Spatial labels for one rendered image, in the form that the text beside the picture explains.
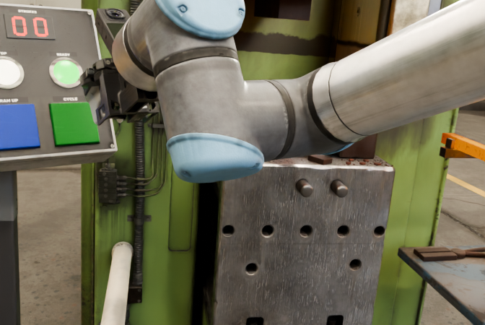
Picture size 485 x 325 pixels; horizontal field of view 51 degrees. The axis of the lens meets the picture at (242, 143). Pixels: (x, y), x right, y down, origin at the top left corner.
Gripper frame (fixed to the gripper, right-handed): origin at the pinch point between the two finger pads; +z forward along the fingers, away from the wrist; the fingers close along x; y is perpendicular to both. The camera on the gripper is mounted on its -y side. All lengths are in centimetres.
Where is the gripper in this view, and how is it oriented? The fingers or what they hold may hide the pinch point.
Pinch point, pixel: (97, 97)
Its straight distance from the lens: 84.1
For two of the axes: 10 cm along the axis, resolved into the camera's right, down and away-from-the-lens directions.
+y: 2.0, 9.6, -1.8
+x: 8.3, -0.7, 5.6
